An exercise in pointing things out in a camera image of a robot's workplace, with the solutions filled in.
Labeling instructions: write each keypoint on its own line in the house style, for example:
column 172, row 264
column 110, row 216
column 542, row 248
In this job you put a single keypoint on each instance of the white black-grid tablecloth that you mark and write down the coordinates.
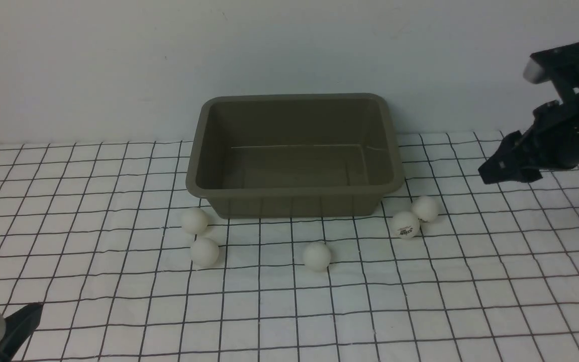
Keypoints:
column 93, row 231

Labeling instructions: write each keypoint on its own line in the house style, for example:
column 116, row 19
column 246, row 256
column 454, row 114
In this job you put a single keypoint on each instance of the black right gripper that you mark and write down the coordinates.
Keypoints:
column 552, row 142

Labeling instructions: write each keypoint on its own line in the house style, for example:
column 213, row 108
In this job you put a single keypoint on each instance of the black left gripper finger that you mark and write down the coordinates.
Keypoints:
column 19, row 327

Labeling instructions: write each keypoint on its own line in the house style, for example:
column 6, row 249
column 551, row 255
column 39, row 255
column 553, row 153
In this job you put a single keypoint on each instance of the white ping-pong ball with logo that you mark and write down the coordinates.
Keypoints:
column 405, row 225

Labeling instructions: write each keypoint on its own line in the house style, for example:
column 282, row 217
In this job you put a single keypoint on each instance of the olive green plastic bin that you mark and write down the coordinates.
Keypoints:
column 290, row 156

